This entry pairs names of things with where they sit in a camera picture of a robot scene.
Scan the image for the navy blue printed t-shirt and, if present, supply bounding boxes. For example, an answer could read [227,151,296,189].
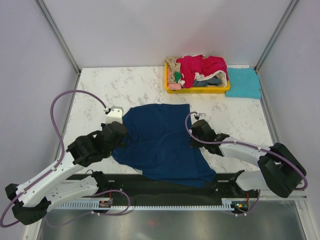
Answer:
[112,103,216,188]

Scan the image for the yellow plastic bin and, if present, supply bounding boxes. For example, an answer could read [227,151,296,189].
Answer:
[163,61,231,94]

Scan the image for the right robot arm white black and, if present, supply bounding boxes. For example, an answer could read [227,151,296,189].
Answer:
[190,119,307,198]

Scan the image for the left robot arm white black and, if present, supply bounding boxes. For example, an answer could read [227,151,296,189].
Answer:
[5,121,127,225]

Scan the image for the grey blue garment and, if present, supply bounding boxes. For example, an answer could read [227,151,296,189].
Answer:
[193,76,223,88]

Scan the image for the pink cloth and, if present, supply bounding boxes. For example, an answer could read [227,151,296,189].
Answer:
[168,83,182,91]

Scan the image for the red t-shirt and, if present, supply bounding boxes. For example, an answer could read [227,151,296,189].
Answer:
[176,55,229,88]

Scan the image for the folded teal t-shirt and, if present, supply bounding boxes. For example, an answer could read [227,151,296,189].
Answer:
[225,67,261,100]

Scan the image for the beige white green shirt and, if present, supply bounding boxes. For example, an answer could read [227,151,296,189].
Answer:
[165,56,185,87]

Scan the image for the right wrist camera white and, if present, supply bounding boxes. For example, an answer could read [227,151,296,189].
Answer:
[194,112,206,120]

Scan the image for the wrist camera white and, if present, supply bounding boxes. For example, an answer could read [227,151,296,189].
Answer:
[104,106,124,125]
[194,112,206,120]

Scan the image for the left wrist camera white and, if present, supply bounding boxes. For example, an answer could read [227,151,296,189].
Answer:
[104,106,124,125]

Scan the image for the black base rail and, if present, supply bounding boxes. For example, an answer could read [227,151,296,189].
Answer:
[72,172,261,207]

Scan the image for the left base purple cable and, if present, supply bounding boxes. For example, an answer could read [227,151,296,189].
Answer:
[91,189,131,217]

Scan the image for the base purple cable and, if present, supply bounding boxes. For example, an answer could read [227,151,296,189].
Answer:
[91,189,131,217]
[231,189,262,218]

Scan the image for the white slotted cable duct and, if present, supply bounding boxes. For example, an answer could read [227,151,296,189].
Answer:
[56,198,250,212]

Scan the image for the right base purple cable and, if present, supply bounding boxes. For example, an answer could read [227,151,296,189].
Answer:
[231,189,262,218]

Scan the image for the right aluminium frame post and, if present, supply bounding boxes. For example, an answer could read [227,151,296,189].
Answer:
[253,0,300,73]

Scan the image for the aluminium frame post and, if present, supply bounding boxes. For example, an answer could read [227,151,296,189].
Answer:
[253,0,300,73]
[34,0,81,76]

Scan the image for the left aluminium frame post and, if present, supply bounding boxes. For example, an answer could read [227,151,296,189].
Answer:
[34,0,81,76]

